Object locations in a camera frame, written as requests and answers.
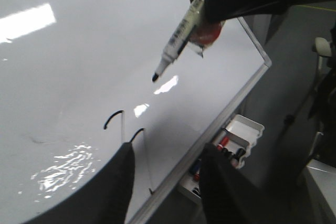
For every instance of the grey aluminium whiteboard frame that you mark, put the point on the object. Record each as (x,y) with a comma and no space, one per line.
(187,106)

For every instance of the white marker tray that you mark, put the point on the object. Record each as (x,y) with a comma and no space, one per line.
(243,133)

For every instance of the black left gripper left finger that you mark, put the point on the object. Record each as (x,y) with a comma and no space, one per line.
(103,199)

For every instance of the white black whiteboard marker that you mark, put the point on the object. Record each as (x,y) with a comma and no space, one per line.
(179,39)

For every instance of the black marker in tray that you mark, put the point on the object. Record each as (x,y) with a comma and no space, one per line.
(231,155)

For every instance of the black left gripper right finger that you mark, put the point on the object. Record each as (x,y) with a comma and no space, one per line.
(228,197)

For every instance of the red marker in tray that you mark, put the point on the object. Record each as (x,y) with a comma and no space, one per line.
(222,143)

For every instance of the red magnet taped to marker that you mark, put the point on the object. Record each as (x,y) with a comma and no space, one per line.
(204,36)

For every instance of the white whiteboard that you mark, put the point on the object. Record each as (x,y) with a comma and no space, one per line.
(75,74)

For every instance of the blue marker in tray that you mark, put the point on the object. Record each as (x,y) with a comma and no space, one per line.
(195,168)

